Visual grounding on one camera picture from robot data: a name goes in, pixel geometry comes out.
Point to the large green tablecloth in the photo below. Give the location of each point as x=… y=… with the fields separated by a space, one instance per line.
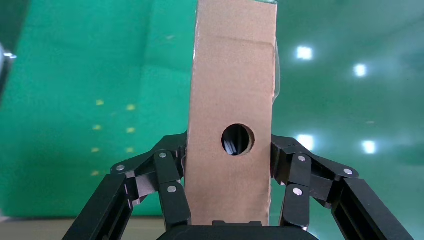
x=99 y=66

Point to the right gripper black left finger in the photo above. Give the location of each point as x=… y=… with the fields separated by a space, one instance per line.
x=172 y=202

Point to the small cardboard box with hole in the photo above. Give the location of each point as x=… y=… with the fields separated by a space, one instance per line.
x=228 y=82

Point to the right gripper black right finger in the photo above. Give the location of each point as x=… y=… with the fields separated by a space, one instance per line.
x=296 y=202

